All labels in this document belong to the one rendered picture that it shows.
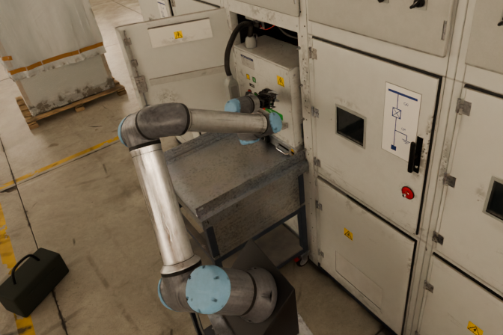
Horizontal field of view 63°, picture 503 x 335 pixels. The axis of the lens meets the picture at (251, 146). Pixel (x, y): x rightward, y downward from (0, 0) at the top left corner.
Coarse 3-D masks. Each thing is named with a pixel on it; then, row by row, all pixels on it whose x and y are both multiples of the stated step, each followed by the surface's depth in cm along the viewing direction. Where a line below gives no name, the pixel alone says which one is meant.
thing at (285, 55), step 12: (264, 36) 239; (240, 48) 227; (264, 48) 223; (276, 48) 221; (288, 48) 219; (276, 60) 208; (288, 60) 206; (300, 96) 209; (300, 108) 213; (300, 120) 217; (300, 132) 220; (300, 144) 224
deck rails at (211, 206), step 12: (216, 132) 254; (180, 144) 242; (192, 144) 247; (204, 144) 251; (168, 156) 241; (180, 156) 243; (300, 156) 224; (276, 168) 216; (288, 168) 221; (252, 180) 209; (264, 180) 215; (228, 192) 203; (240, 192) 208; (204, 204) 197; (216, 204) 202
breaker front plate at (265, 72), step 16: (240, 64) 234; (256, 64) 220; (272, 64) 207; (240, 80) 242; (256, 80) 227; (272, 80) 213; (288, 80) 201; (288, 96) 207; (288, 112) 213; (288, 128) 220
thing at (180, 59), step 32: (128, 32) 229; (160, 32) 230; (192, 32) 233; (224, 32) 239; (128, 64) 236; (160, 64) 243; (192, 64) 246; (224, 64) 250; (160, 96) 254; (192, 96) 258; (224, 96) 262
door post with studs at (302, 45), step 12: (300, 0) 175; (300, 12) 178; (300, 24) 181; (300, 36) 185; (300, 48) 189; (300, 60) 193; (300, 72) 197; (300, 84) 200; (312, 156) 219; (312, 168) 224; (312, 180) 229; (312, 192) 235; (312, 204) 241; (312, 216) 247; (312, 228) 253
